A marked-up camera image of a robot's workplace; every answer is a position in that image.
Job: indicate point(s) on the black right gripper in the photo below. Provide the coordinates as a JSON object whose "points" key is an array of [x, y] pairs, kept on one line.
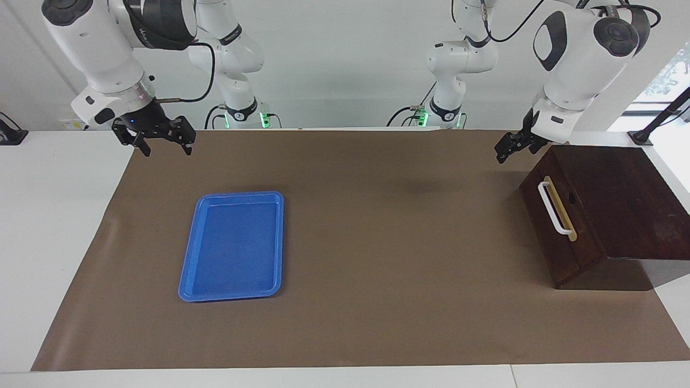
{"points": [[145, 123]]}

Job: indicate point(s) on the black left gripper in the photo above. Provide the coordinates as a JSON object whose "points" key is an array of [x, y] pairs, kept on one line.
{"points": [[533, 134]]}

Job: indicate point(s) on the wooden drawer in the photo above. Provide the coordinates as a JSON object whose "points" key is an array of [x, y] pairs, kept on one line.
{"points": [[586, 240]]}

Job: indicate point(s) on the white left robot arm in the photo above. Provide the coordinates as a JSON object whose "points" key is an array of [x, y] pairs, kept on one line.
{"points": [[577, 64]]}

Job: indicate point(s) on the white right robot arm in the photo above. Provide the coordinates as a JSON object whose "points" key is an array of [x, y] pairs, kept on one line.
{"points": [[91, 48]]}

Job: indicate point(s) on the dark wooden drawer cabinet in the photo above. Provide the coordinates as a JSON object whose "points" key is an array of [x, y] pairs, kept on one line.
{"points": [[636, 205]]}

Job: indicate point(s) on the green lit base connector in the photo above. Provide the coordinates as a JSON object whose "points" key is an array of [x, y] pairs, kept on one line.
{"points": [[423, 118], [264, 119]]}

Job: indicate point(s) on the blue plastic tray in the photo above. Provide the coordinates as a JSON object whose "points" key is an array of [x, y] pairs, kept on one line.
{"points": [[232, 248]]}

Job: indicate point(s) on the black table clamp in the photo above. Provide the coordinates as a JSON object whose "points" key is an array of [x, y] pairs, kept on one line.
{"points": [[11, 136]]}

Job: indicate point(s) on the bright window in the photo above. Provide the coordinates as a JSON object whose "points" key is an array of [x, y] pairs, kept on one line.
{"points": [[674, 70]]}

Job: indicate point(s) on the brown table mat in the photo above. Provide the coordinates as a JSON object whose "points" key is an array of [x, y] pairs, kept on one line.
{"points": [[350, 323]]}

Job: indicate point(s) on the white wall socket box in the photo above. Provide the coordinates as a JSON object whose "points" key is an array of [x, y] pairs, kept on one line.
{"points": [[64, 125]]}

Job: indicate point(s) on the black camera stand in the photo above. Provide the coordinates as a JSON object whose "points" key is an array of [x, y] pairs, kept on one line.
{"points": [[641, 137]]}

